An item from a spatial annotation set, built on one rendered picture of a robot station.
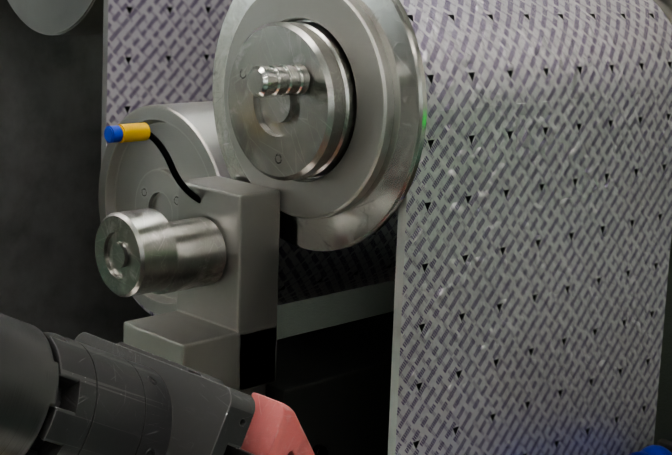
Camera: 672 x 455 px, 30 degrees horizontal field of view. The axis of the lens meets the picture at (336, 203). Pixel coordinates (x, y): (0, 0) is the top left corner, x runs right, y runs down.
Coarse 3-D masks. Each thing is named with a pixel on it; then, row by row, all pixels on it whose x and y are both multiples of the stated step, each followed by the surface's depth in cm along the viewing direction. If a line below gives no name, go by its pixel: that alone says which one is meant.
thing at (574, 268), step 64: (576, 192) 67; (640, 192) 71; (448, 256) 60; (512, 256) 64; (576, 256) 68; (640, 256) 72; (448, 320) 61; (512, 320) 65; (576, 320) 69; (640, 320) 73; (448, 384) 62; (512, 384) 65; (576, 384) 70; (640, 384) 75; (448, 448) 62; (512, 448) 66; (576, 448) 71; (640, 448) 76
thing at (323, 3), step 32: (256, 0) 62; (288, 0) 60; (320, 0) 58; (352, 0) 57; (352, 32) 57; (352, 64) 57; (384, 64) 56; (224, 96) 64; (384, 96) 56; (384, 128) 56; (352, 160) 58; (288, 192) 61; (320, 192) 60; (352, 192) 58
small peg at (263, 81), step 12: (252, 72) 56; (264, 72) 56; (276, 72) 56; (288, 72) 57; (300, 72) 57; (252, 84) 56; (264, 84) 56; (276, 84) 56; (288, 84) 56; (300, 84) 57; (264, 96) 56
